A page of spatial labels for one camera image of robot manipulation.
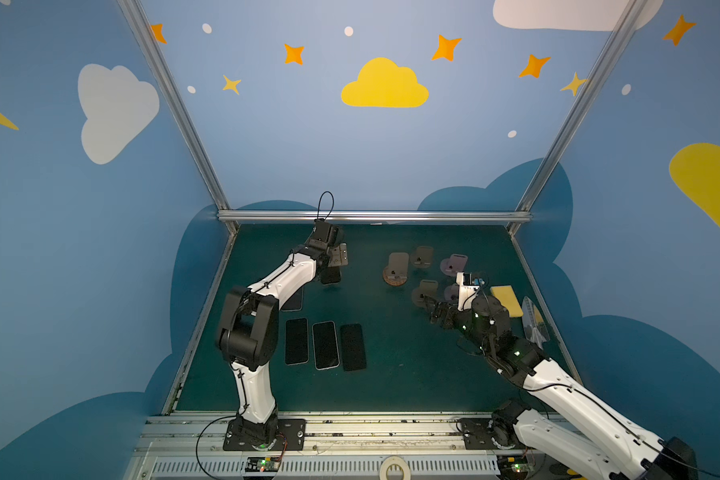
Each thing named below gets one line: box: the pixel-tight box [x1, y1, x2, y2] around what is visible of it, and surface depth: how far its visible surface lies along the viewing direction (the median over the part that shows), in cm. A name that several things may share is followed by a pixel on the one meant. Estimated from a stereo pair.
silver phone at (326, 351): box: [312, 320, 340, 371], surface depth 92 cm
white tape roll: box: [379, 456, 411, 480], surface depth 72 cm
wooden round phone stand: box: [382, 252, 409, 287], surface depth 104 cm
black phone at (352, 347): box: [340, 323, 367, 372], surface depth 92 cm
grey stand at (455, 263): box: [440, 253, 468, 277], surface depth 106 cm
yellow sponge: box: [490, 285, 523, 318], surface depth 102 cm
